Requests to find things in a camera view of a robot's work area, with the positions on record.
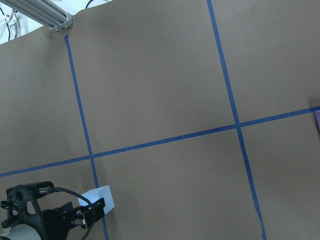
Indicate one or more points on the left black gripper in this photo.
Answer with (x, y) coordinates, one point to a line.
(60, 220)

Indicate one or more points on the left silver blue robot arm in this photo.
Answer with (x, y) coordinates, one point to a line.
(24, 232)

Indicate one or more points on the purple foam block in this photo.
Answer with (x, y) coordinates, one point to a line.
(317, 117)

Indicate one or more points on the aluminium frame post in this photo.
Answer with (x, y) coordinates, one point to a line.
(44, 12)

